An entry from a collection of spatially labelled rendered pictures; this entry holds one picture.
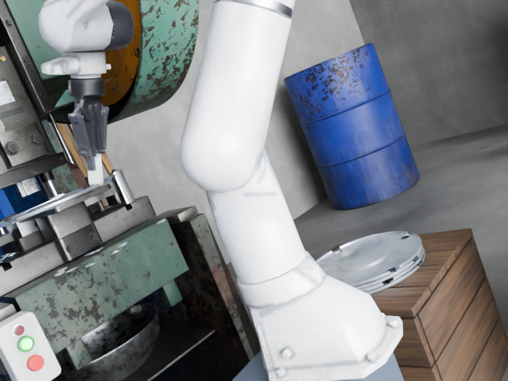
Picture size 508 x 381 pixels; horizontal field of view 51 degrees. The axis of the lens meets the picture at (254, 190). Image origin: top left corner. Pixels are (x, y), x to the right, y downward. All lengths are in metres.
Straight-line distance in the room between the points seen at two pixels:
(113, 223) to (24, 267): 0.23
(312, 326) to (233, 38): 0.40
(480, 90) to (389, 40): 0.79
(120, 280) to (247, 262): 0.56
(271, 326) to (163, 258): 0.60
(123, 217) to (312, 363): 0.75
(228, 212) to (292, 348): 0.21
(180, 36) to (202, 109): 0.74
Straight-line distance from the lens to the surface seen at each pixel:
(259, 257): 0.74
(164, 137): 3.02
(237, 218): 0.76
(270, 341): 0.79
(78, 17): 1.02
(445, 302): 1.22
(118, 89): 1.56
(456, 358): 1.24
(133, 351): 1.39
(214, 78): 0.71
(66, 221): 1.29
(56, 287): 1.21
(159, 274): 1.32
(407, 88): 4.42
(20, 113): 1.40
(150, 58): 1.37
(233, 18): 0.72
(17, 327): 1.07
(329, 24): 4.26
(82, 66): 1.17
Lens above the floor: 0.83
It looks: 9 degrees down
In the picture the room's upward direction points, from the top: 22 degrees counter-clockwise
